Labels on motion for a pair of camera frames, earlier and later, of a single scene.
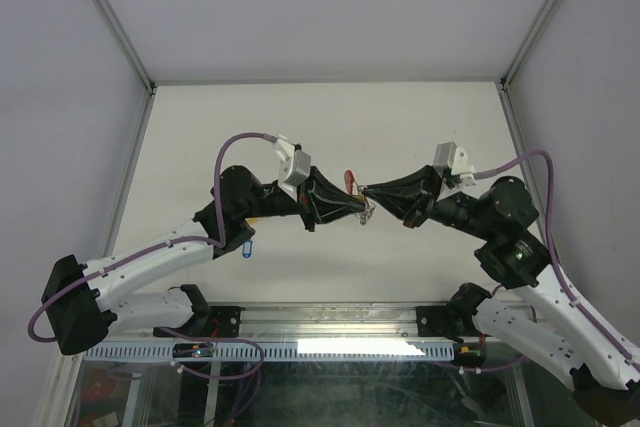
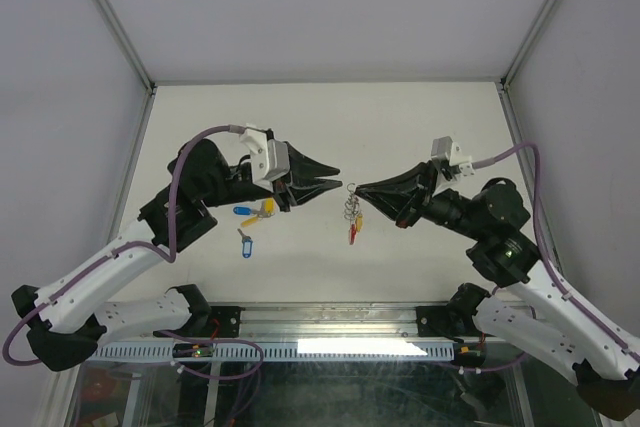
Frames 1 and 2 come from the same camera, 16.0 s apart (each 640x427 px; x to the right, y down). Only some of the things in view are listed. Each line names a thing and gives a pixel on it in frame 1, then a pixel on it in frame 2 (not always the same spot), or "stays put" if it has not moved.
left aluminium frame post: (112, 17) stays put
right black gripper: (411, 197) stays put
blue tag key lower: (248, 249) stays put
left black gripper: (312, 212) to (296, 188)
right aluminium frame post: (542, 15) stays put
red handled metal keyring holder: (353, 187) to (351, 210)
